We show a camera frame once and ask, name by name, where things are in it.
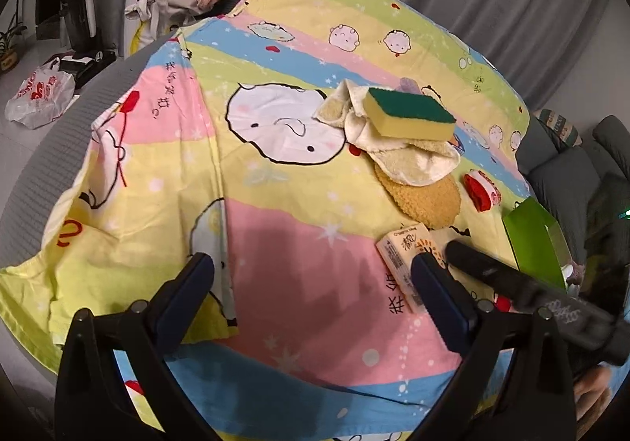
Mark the red white small pack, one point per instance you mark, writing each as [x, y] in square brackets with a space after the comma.
[480, 190]

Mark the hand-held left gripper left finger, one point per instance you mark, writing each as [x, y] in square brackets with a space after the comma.
[189, 293]

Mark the yellow fuzzy pad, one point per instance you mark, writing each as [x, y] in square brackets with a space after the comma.
[428, 204]

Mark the purple grey towel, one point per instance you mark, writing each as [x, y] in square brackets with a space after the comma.
[409, 85]

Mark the black box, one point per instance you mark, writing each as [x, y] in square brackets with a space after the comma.
[83, 64]

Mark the yellow green sponge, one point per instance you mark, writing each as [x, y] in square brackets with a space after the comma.
[393, 118]

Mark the potted plant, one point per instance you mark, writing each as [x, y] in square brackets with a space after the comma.
[7, 58]

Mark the white red plastic bag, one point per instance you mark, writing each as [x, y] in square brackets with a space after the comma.
[39, 96]

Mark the beige tissue pack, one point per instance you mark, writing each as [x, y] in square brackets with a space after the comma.
[398, 259]

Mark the cartoon printed blanket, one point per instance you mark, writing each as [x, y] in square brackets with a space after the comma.
[295, 249]

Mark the patterned pillow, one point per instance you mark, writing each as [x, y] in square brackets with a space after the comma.
[556, 126]

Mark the person's right hand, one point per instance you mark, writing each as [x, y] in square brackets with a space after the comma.
[593, 392]

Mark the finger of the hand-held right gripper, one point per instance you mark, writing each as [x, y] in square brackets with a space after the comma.
[482, 268]

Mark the black monitor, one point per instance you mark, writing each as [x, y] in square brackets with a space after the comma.
[74, 3]

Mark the green box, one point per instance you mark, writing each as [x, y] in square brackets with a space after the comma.
[531, 239]

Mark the cream fleece cloth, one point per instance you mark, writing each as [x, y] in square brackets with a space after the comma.
[418, 165]

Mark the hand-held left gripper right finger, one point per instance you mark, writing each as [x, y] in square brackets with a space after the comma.
[438, 296]

